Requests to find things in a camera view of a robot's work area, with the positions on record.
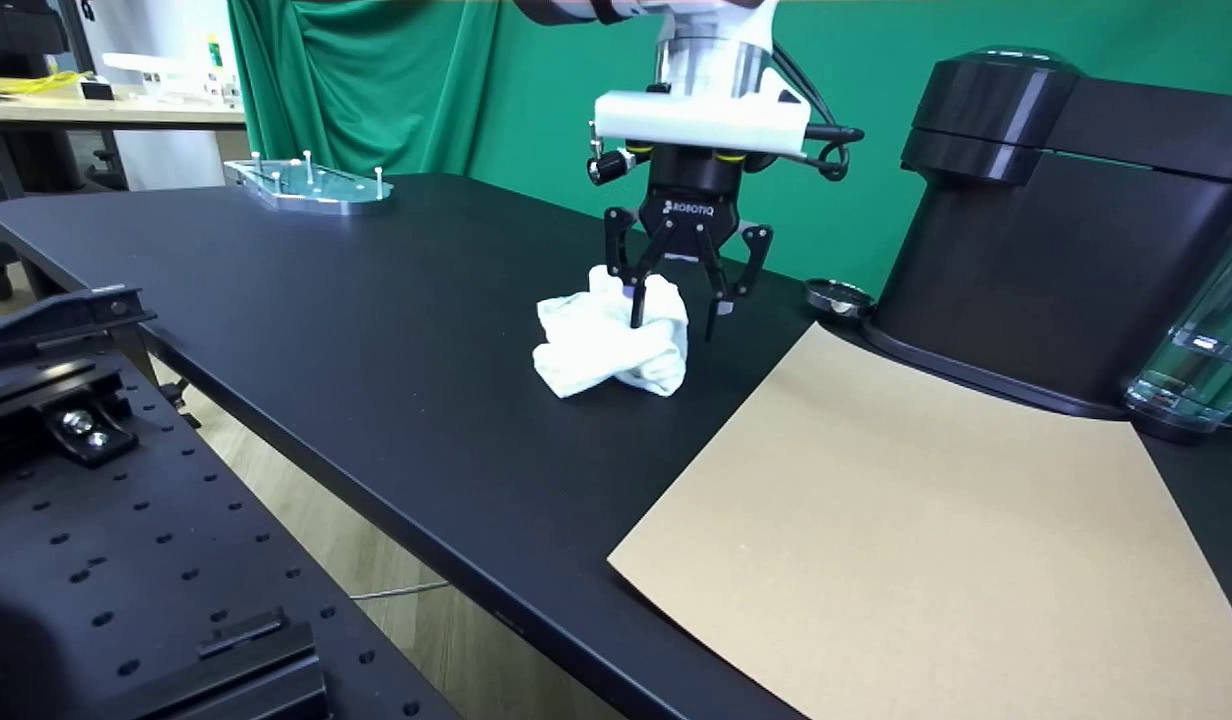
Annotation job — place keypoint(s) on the wooden background desk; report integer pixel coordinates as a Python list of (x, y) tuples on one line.
[(109, 115)]

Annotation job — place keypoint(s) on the large black machine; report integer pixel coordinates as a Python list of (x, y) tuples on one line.
[(1041, 264)]

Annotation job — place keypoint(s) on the black rectangular block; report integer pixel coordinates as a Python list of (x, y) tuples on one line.
[(236, 675)]

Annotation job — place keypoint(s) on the green backdrop curtain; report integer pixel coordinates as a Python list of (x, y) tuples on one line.
[(908, 40)]

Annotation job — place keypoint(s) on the white box on desk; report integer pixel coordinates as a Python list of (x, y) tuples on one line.
[(162, 47)]

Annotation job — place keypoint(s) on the black perforated breadboard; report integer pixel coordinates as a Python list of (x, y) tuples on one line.
[(149, 561)]

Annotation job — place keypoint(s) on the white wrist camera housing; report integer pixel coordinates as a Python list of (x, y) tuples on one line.
[(702, 123)]

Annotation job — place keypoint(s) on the black flat bracket plate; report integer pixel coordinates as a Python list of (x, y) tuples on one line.
[(57, 320)]

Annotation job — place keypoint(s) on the yellow flat item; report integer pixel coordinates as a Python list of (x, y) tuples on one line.
[(28, 87)]

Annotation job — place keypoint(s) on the black clamp with silver bolt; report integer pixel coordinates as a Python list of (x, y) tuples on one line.
[(91, 426)]

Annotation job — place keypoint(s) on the clear plastic tank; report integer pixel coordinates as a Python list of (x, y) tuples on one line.
[(1199, 362)]

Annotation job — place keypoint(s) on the white towel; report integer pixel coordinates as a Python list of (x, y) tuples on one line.
[(597, 341)]

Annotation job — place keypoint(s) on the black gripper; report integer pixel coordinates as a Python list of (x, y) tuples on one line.
[(693, 200)]

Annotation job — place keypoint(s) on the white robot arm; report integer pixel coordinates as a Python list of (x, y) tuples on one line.
[(711, 62)]

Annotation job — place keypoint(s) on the brown cardboard sheet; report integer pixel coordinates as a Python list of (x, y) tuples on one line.
[(908, 561)]

